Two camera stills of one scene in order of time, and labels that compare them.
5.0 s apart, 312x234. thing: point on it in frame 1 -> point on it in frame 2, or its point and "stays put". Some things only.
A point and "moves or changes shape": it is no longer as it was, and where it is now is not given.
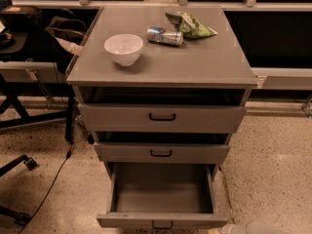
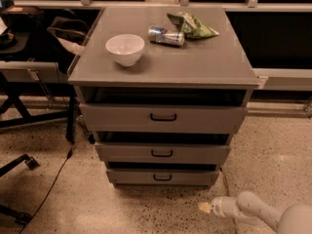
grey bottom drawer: x=161 y=195 moves or changes shape
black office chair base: x=21 y=218 stays put
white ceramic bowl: x=125 y=49 stays put
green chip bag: x=190 y=27 stays put
